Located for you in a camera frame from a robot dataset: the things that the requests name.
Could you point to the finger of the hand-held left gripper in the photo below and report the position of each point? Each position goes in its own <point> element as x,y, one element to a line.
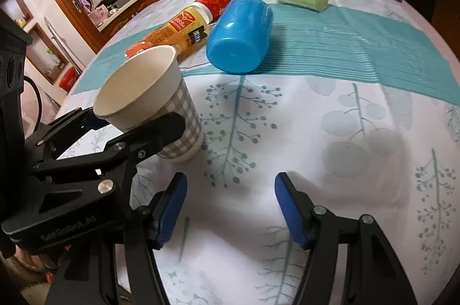
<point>68,125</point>
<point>161,131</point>

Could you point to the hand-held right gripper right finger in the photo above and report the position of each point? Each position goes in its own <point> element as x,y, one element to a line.
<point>290,211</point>

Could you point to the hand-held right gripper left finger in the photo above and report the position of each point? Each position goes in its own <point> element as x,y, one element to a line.
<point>171,211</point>

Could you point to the grey checked paper cup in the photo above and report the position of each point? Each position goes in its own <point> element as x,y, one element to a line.
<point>179,100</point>

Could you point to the blue plastic cup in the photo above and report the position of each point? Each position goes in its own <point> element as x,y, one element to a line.
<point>237,35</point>

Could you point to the red paper cup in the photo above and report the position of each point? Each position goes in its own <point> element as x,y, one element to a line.
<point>215,0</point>

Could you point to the red bucket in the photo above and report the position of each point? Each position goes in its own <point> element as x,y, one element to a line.
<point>69,80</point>

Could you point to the white leaf print tablecloth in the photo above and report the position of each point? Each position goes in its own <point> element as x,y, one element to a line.
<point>287,136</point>

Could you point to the orange juice bottle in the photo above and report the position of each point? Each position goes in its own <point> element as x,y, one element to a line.
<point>179,32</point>

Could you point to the pink hanging towel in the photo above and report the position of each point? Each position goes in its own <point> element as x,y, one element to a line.
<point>83,0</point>

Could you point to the teal striped placemat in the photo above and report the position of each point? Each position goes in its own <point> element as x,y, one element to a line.
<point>323,39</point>

